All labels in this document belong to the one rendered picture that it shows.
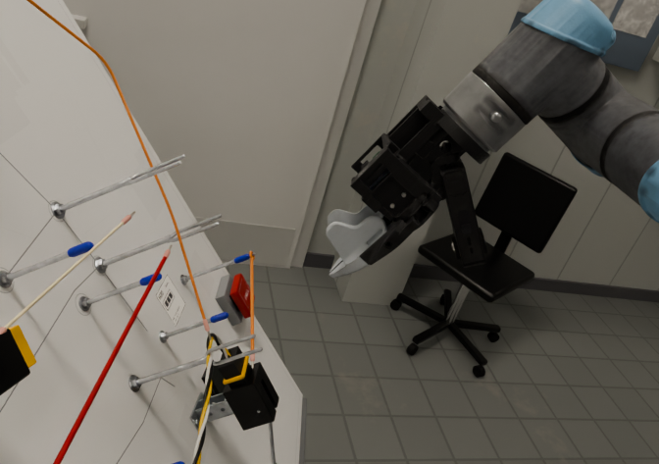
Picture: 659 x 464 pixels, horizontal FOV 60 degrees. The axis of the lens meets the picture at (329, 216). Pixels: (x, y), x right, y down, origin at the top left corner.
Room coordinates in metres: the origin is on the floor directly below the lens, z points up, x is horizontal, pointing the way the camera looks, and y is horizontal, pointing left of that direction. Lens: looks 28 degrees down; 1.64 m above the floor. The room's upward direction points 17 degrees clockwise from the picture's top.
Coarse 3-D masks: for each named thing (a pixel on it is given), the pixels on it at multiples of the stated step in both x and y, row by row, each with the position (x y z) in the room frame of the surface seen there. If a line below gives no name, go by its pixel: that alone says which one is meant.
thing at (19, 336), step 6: (12, 330) 0.26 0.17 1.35; (18, 330) 0.27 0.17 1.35; (18, 336) 0.26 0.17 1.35; (24, 336) 0.27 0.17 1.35; (18, 342) 0.26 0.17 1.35; (24, 342) 0.27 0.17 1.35; (24, 348) 0.26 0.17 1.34; (24, 354) 0.26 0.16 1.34; (30, 354) 0.26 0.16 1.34; (30, 360) 0.26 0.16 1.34; (30, 366) 0.26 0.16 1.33
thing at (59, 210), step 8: (176, 160) 0.48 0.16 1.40; (152, 168) 0.48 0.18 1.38; (160, 168) 0.48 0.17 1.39; (168, 168) 0.46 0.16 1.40; (136, 176) 0.47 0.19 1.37; (144, 176) 0.46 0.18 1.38; (152, 176) 0.46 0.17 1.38; (112, 184) 0.47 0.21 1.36; (120, 184) 0.46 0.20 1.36; (128, 184) 0.47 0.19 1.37; (96, 192) 0.46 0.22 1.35; (104, 192) 0.46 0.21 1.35; (80, 200) 0.46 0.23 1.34; (88, 200) 0.46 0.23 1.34; (56, 208) 0.46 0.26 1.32; (64, 208) 0.46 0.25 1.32; (56, 216) 0.45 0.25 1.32; (64, 216) 0.46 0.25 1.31
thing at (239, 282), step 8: (240, 280) 0.70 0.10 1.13; (232, 288) 0.67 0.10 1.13; (240, 288) 0.68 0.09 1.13; (248, 288) 0.71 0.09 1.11; (232, 296) 0.66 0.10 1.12; (240, 296) 0.67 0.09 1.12; (248, 296) 0.69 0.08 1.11; (240, 304) 0.66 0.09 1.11; (248, 304) 0.68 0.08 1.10; (248, 312) 0.67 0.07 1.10
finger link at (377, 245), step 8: (416, 216) 0.52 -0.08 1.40; (392, 224) 0.52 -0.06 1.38; (400, 224) 0.51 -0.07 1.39; (408, 224) 0.50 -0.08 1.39; (416, 224) 0.50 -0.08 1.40; (392, 232) 0.50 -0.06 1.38; (400, 232) 0.50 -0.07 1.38; (408, 232) 0.50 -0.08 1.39; (384, 240) 0.50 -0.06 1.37; (392, 240) 0.50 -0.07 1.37; (400, 240) 0.50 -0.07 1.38; (368, 248) 0.51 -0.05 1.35; (376, 248) 0.51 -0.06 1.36; (384, 248) 0.50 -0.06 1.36; (392, 248) 0.50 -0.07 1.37; (360, 256) 0.51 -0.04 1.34; (368, 256) 0.51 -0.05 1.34; (376, 256) 0.50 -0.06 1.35; (368, 264) 0.51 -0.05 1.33
